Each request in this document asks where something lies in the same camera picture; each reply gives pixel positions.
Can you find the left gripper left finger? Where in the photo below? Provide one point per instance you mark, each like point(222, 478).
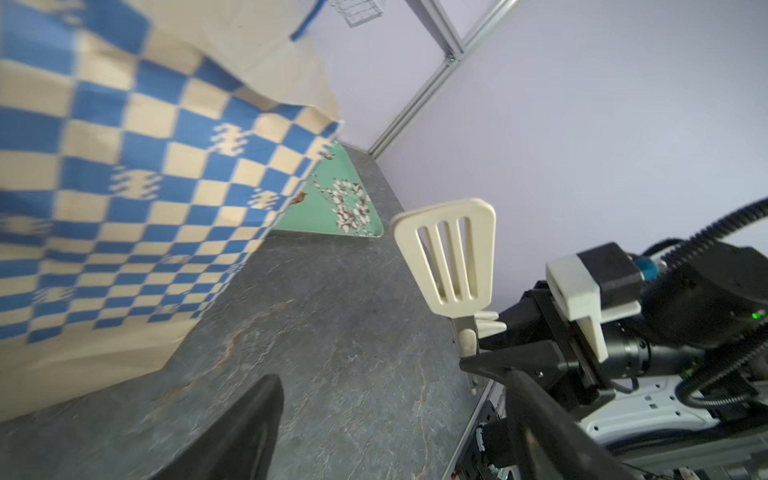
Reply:
point(240, 444)

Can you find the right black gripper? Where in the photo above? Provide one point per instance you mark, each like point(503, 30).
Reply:
point(553, 352)

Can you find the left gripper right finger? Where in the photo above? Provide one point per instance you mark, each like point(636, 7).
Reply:
point(545, 440)

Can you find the blue checkered paper bag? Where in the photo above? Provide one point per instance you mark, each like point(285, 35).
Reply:
point(147, 148)

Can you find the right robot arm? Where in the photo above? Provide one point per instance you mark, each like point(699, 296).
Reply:
point(627, 366)

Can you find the green floral tray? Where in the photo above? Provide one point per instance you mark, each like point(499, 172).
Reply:
point(333, 201)

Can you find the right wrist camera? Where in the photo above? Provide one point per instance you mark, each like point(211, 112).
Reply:
point(599, 286)

